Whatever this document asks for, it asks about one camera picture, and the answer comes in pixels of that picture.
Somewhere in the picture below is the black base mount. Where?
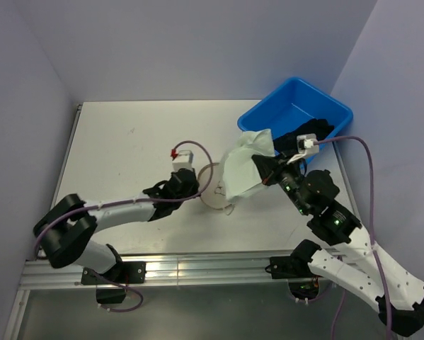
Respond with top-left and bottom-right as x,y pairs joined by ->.
80,261 -> 146,312
264,256 -> 321,280

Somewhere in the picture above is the pale mint bra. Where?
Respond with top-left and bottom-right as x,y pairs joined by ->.
219,129 -> 275,204

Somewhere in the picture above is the blue plastic bin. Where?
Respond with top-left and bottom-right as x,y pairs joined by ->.
236,76 -> 354,164

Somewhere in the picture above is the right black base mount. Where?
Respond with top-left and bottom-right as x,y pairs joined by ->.
264,256 -> 321,280

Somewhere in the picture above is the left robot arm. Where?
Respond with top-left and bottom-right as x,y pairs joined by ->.
33,169 -> 199,283

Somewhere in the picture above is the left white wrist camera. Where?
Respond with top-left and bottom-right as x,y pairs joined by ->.
171,149 -> 194,172

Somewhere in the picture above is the black garment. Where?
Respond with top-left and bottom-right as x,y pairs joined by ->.
273,118 -> 335,152

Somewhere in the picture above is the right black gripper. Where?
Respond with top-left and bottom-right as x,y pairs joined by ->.
251,148 -> 309,214

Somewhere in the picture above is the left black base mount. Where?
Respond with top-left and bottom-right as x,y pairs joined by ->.
80,261 -> 146,312

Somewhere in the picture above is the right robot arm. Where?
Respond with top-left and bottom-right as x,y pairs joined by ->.
252,155 -> 424,337

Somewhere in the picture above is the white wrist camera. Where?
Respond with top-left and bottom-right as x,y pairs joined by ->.
171,149 -> 194,172
287,134 -> 319,164

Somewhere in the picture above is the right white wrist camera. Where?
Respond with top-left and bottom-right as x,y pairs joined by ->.
287,134 -> 319,164

